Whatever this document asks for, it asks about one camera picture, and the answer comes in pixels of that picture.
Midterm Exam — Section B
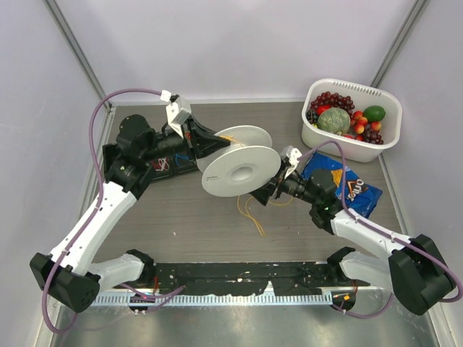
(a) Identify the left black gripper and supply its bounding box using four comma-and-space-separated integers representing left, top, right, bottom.
143, 113, 231, 165

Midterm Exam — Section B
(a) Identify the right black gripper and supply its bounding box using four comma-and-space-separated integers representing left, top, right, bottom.
245, 158, 320, 205

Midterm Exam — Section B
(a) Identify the yellow cable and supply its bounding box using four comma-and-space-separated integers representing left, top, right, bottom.
220, 134, 294, 236

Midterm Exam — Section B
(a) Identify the white plastic spool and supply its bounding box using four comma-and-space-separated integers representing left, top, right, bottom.
197, 125, 281, 197

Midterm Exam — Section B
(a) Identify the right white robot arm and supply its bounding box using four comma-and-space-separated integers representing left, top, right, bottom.
251, 168, 462, 315

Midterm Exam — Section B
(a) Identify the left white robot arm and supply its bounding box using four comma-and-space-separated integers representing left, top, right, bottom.
30, 114, 230, 313

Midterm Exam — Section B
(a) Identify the blue chips bag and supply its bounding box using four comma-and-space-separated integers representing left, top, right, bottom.
301, 153, 383, 218

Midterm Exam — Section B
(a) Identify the white plastic basket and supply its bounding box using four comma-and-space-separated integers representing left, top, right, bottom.
301, 78, 402, 163

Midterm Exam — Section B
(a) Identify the green melon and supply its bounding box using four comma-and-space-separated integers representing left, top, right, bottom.
317, 108, 351, 135

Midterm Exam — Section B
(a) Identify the red strawberry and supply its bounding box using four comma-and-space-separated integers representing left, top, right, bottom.
316, 105, 331, 116

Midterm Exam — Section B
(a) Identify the dark red grape bunch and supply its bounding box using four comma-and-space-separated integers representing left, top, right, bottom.
309, 91, 355, 113

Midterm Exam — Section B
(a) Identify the dark purple grape bunch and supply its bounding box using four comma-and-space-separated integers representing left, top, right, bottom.
361, 124, 383, 145

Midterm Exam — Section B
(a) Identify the red yellow peach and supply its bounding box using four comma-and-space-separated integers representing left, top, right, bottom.
370, 121, 382, 132

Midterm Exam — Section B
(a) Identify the green lime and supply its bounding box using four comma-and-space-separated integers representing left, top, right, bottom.
363, 106, 386, 122

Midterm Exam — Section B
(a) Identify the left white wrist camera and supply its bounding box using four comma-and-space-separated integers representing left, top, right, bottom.
166, 95, 192, 138

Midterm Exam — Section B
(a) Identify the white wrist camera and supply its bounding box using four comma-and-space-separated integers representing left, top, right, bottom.
166, 95, 192, 138
281, 145, 302, 179

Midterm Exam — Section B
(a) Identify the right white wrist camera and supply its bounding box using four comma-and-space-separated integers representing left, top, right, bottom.
281, 145, 302, 179

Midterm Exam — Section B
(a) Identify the black compartment cable box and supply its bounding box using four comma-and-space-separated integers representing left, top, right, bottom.
103, 144, 198, 180

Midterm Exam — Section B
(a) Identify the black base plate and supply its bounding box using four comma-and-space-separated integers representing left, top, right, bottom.
111, 262, 372, 296

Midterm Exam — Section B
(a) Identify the white slotted cable duct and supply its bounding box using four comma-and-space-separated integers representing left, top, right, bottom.
91, 291, 333, 307

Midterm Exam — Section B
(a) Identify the left aluminium frame post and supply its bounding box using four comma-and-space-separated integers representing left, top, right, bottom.
43, 0, 106, 99

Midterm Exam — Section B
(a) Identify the aluminium frame post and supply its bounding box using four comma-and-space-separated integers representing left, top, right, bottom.
43, 0, 106, 99
370, 0, 430, 88

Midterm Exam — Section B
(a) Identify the right aluminium frame post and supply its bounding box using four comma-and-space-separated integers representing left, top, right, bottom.
370, 0, 430, 88

